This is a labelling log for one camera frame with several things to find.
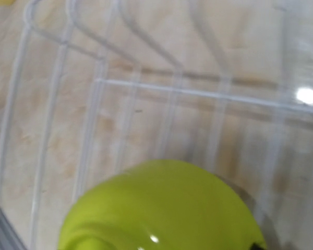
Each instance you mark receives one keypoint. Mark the lime green bowl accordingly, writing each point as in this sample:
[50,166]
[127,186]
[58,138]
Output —
[160,204]

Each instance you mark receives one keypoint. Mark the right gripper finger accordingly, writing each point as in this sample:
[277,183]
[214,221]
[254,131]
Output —
[257,246]

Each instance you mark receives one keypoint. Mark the white wire dish rack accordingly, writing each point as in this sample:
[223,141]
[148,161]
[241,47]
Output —
[90,88]

